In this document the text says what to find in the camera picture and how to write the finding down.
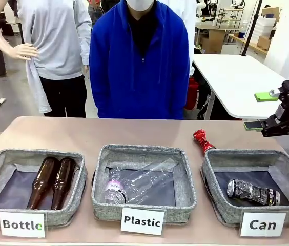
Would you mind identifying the long wooden side shelf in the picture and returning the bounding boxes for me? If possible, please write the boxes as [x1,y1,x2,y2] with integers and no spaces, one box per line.
[228,33,269,56]

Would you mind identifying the wooden workbench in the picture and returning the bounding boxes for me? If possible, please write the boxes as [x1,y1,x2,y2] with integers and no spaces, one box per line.
[195,22,240,54]

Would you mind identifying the person in white clothing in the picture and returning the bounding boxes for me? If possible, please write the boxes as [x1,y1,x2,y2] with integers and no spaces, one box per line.
[180,0,197,77]

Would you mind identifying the white standing desk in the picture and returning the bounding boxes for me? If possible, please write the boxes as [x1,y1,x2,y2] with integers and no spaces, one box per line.
[192,53,288,120]

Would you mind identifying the clear plastic bottle pink label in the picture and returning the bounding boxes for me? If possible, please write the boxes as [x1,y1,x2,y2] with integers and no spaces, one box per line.
[105,166,128,205]

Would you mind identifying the brown glass beer bottle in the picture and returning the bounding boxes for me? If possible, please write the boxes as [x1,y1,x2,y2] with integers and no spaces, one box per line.
[26,156,60,210]
[51,157,76,211]

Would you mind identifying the white mannequin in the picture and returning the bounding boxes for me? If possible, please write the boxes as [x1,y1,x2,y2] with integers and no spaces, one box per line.
[0,0,39,62]

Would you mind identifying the black trousers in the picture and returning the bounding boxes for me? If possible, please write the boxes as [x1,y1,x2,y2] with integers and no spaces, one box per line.
[38,74,88,118]

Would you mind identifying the black stand pole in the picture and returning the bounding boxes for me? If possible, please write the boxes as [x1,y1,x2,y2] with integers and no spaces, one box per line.
[240,0,263,56]

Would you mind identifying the grey fabric basket for cans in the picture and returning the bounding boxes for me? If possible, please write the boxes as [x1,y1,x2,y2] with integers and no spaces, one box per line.
[201,148,289,227]

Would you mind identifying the white Bottle label card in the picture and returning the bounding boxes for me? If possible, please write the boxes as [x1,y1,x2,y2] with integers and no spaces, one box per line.
[0,211,46,238]

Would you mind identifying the white Can label card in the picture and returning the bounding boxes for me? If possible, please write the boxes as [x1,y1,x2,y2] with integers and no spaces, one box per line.
[239,211,287,238]

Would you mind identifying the person in grey shirt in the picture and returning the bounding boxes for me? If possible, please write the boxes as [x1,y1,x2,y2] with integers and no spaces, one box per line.
[16,0,93,114]

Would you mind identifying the white face mask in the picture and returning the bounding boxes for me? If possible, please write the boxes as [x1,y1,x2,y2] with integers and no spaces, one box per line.
[126,0,154,12]

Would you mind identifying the person in blue hoodie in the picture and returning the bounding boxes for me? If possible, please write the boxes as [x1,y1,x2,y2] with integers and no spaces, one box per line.
[89,0,194,120]

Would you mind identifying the white Plastic label card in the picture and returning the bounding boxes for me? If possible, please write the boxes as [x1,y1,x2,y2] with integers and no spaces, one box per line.
[120,207,166,236]

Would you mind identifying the large clear plastic bottle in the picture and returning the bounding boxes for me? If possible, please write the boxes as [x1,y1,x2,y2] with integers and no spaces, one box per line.
[121,158,178,199]

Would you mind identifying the crushed red soda can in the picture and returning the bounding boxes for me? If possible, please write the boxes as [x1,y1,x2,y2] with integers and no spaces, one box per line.
[193,129,217,156]

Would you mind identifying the grey fabric basket for plastic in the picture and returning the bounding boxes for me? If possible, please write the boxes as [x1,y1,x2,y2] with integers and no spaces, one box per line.
[91,143,198,225]

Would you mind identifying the crushed black soda can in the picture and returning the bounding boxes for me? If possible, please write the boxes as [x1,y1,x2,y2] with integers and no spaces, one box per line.
[226,178,281,207]

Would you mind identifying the stack of white boxes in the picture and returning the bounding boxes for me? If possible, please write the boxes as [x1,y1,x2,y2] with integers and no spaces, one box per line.
[251,14,279,40]

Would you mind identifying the brown cardboard box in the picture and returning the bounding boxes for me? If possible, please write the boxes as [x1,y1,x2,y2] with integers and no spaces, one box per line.
[258,35,271,51]
[261,6,280,18]

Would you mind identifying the black wire shelf rack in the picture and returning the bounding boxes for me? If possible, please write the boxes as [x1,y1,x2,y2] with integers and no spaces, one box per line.
[218,7,244,29]

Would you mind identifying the grey fabric basket for bottles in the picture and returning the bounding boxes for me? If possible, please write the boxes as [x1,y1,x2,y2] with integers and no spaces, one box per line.
[0,149,88,228]

